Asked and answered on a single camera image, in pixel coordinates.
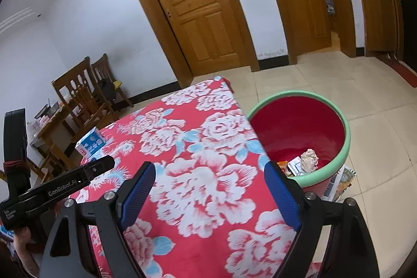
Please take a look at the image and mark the red doormat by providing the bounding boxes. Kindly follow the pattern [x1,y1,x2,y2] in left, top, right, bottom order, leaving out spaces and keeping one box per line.
[379,55,417,86]

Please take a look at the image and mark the small white box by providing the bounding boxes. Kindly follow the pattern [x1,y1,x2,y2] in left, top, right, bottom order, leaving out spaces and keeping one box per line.
[287,158,305,176]

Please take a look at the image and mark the person's left hand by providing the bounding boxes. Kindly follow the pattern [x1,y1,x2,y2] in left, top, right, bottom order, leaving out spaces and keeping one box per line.
[13,227,41,278]

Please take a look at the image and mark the red bin with green rim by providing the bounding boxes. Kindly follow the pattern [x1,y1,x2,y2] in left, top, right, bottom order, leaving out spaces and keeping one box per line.
[247,89,351,199]

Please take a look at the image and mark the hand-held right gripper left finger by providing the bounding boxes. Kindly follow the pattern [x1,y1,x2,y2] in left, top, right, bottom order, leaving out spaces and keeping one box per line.
[39,161,156,278]

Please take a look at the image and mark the red floral tablecloth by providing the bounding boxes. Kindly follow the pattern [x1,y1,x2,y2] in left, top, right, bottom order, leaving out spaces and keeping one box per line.
[70,76,326,278]

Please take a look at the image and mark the small wooden chair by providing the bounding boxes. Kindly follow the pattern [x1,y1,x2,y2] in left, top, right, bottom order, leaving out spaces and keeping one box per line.
[90,53,134,112]

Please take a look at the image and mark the closed wooden door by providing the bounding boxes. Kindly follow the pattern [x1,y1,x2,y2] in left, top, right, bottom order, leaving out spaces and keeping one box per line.
[118,0,260,90]

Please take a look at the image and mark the cream foil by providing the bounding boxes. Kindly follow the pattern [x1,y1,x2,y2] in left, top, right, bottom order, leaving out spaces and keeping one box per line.
[300,149,319,172]

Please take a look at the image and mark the open wooden door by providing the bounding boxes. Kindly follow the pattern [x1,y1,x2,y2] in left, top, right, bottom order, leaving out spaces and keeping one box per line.
[252,0,357,65]

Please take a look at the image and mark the low wooden cabinet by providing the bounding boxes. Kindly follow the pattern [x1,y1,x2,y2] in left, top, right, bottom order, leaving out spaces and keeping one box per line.
[360,0,398,54]

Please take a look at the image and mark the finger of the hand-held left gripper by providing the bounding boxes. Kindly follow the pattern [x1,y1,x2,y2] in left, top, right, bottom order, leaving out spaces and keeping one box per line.
[81,156,115,182]

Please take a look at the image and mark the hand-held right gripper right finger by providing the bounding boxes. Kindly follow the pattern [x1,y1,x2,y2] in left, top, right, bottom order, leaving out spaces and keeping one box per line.
[264,161,380,278]

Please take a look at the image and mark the wooden side table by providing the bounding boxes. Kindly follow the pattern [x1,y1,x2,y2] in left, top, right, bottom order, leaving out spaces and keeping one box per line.
[28,102,82,174]

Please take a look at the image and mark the blue and white milk carton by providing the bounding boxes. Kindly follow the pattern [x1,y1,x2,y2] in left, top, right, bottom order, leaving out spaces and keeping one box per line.
[76,126,106,157]

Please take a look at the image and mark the large wooden chair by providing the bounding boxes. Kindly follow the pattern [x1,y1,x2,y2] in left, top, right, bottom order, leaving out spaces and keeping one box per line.
[51,57,113,135]

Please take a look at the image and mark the colourful glossy magazine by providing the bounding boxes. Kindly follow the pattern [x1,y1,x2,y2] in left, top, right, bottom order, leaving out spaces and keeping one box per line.
[335,165,357,198]

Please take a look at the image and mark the black bag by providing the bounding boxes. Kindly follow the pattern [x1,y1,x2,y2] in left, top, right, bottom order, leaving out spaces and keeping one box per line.
[98,79,116,101]

